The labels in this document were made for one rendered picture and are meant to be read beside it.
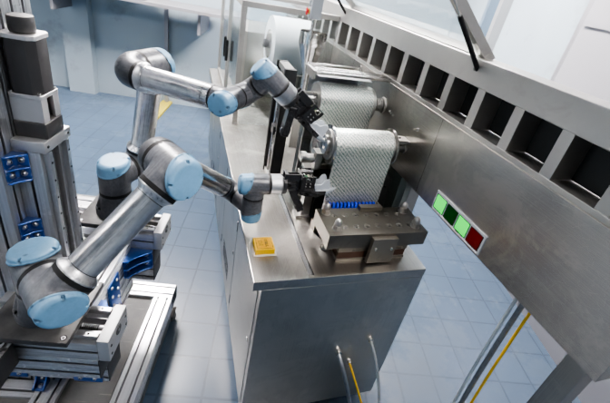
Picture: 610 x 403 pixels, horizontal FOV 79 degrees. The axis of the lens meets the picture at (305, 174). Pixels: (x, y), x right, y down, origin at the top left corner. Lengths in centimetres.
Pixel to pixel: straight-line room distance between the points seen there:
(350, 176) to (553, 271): 70
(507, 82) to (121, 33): 451
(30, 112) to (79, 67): 408
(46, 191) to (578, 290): 142
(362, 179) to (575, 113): 71
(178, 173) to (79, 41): 431
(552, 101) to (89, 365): 147
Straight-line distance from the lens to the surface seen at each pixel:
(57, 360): 142
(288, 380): 175
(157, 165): 103
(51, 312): 109
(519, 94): 115
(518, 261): 114
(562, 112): 107
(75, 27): 520
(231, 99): 111
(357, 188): 144
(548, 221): 107
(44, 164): 130
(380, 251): 139
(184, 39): 488
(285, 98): 121
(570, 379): 135
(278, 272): 128
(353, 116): 157
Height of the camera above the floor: 179
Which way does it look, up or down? 29 degrees down
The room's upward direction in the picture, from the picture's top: 12 degrees clockwise
